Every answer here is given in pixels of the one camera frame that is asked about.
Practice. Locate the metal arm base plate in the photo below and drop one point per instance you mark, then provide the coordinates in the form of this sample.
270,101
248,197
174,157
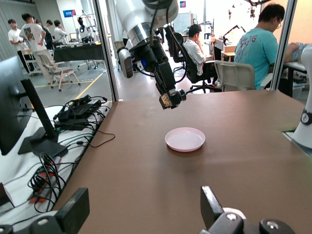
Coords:
291,136

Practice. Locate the white plastic chair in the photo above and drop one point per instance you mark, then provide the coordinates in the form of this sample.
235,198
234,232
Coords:
234,75

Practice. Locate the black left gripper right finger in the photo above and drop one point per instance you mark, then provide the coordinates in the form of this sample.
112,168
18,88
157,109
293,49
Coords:
209,207

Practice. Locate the person in light t-shirt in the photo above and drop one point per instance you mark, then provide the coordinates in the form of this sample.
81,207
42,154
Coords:
59,33

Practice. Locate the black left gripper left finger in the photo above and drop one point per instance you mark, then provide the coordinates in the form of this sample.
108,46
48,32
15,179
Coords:
73,212

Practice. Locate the man in teal shirt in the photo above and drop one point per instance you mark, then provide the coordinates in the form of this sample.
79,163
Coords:
258,53

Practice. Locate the aluminium frame post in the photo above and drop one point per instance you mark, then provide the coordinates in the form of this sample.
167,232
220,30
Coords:
107,48
284,36

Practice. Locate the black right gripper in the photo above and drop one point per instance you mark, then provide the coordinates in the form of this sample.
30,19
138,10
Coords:
148,54

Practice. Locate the man in printed white t-shirt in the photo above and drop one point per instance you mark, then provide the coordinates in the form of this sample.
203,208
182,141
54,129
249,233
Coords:
33,36

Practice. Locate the stack of black power adapters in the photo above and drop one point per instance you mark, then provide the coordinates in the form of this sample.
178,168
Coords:
78,109

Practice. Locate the black-draped table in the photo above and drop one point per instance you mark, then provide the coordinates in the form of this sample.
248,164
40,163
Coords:
78,52

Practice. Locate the beige wooden-legged chair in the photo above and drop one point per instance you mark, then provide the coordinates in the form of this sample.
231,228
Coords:
61,70

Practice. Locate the small wooden side table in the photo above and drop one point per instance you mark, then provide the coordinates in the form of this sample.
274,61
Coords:
228,50

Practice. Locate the black power strip orange plugs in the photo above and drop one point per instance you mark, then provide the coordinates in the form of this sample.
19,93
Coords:
42,181

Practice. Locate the person in plain white shirt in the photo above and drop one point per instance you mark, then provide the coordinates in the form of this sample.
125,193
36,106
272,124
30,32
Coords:
14,36

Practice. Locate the white humanoid robot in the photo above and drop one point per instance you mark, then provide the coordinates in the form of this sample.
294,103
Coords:
82,28

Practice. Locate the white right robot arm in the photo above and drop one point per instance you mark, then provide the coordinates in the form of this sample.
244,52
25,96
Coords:
136,14

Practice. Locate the black background robot arm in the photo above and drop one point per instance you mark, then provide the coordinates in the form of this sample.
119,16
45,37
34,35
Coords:
235,28

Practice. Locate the pink round plate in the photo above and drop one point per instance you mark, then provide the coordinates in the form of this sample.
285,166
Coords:
185,139

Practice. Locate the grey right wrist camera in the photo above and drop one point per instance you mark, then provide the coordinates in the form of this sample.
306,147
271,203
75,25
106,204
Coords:
126,63

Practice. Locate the black computer monitor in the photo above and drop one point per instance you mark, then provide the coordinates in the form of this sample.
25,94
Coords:
12,104

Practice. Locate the seated man in white shirt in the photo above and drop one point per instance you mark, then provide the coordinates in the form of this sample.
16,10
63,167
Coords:
195,53

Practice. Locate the blue wall sign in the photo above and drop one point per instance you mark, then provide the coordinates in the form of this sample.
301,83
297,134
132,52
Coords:
69,13

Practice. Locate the black office chair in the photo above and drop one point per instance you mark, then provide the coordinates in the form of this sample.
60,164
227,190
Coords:
179,48

